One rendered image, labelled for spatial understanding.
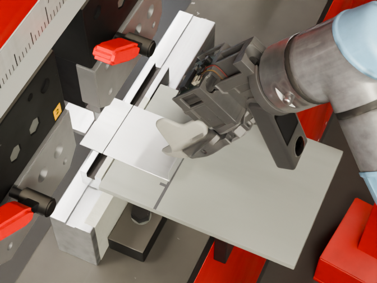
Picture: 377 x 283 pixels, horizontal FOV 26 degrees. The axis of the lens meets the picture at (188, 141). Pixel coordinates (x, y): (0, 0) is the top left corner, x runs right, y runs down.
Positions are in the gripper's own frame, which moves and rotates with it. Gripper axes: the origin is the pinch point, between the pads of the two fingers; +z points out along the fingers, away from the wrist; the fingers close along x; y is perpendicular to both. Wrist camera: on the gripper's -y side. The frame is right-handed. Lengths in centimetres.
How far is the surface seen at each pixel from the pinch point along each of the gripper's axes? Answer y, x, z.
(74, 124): 8.7, 2.1, 12.9
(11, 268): -27, -9, 114
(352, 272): -79, -38, 55
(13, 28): 27.4, 19.1, -24.0
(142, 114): 2.9, -3.2, 8.5
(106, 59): 18.4, 11.9, -18.5
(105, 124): 5.8, 0.3, 10.8
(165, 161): -1.7, 2.2, 4.6
